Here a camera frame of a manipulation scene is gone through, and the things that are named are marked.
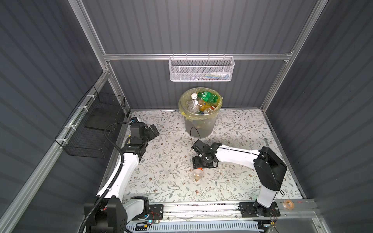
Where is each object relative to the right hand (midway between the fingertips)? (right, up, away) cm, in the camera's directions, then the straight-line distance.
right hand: (198, 165), depth 86 cm
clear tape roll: (+47, -17, -11) cm, 51 cm away
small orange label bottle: (0, -5, -1) cm, 5 cm away
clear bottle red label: (+8, +34, 0) cm, 35 cm away
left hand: (-28, +22, -5) cm, 36 cm away
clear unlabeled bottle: (-2, +43, +7) cm, 44 cm away
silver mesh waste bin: (+3, +24, +8) cm, 25 cm away
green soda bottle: (+7, +43, +7) cm, 44 cm away
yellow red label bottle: (+4, +36, 0) cm, 36 cm away
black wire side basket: (-56, +22, -14) cm, 62 cm away
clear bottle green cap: (-2, +35, -1) cm, 35 cm away
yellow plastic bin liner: (-7, +44, +8) cm, 46 cm away
